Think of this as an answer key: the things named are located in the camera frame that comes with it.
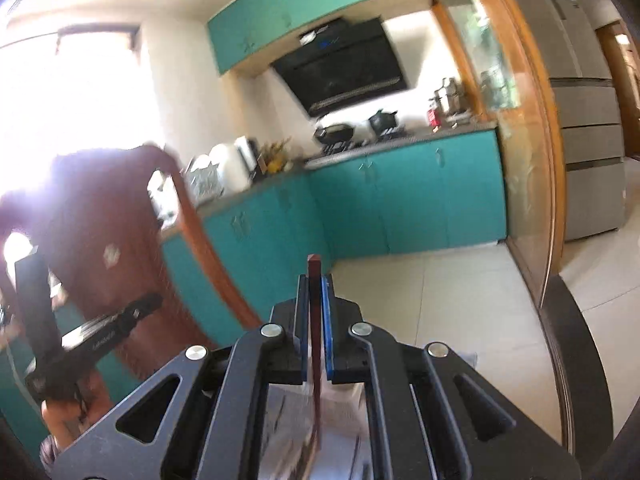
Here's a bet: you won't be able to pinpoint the black range hood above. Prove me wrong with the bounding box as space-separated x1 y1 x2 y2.
270 16 412 120

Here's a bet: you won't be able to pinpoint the bright window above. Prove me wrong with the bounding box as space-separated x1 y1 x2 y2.
0 22 152 198

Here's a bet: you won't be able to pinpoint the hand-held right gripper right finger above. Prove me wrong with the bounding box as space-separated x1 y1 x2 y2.
322 275 583 480

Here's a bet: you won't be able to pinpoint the wooden doorway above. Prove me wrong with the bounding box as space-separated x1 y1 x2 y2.
596 21 640 161

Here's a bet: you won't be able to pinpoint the red-brown wooden chopstick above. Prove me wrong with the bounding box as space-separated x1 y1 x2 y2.
306 254 324 466

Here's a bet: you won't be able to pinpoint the teal wall cabinets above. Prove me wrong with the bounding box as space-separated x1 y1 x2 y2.
206 0 434 77

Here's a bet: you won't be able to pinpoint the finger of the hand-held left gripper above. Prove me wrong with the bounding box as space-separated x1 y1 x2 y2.
107 294 164 334

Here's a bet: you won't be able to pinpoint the dark curved wooden rail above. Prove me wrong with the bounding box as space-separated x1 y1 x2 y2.
541 275 617 480

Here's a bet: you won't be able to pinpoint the dish rack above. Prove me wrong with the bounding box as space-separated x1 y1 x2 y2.
182 155 226 207

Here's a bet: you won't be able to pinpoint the person's left hand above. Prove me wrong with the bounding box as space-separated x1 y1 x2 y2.
42 376 114 456

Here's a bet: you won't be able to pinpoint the grey refrigerator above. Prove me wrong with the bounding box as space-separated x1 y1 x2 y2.
492 0 629 244

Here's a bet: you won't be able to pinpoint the carved wooden chair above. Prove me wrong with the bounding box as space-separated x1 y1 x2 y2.
0 142 263 376

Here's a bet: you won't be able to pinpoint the black cooking pot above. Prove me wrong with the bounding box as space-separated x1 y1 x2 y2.
367 108 402 134

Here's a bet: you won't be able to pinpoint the white electric kettle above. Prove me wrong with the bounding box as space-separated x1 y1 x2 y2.
233 135 261 181

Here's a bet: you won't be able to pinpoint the stacked steel pots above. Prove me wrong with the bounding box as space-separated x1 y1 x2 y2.
432 77 472 127

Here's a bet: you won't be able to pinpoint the yellow utensil bundle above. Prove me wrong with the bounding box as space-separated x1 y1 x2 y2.
260 139 294 176

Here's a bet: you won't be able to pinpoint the teal base cabinets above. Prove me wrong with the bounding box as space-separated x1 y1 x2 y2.
0 127 509 441

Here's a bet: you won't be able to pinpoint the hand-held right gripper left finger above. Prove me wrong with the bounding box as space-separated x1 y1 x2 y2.
60 275 313 480

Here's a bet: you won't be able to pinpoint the white rice cooker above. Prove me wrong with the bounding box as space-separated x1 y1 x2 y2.
207 142 251 194

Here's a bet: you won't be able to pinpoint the gas stove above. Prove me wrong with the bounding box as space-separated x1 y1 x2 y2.
320 130 417 155

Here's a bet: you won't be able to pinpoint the black wok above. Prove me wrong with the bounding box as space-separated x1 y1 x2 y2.
313 122 356 146

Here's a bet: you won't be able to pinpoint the wooden glass door frame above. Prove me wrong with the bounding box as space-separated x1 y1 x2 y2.
432 0 567 311

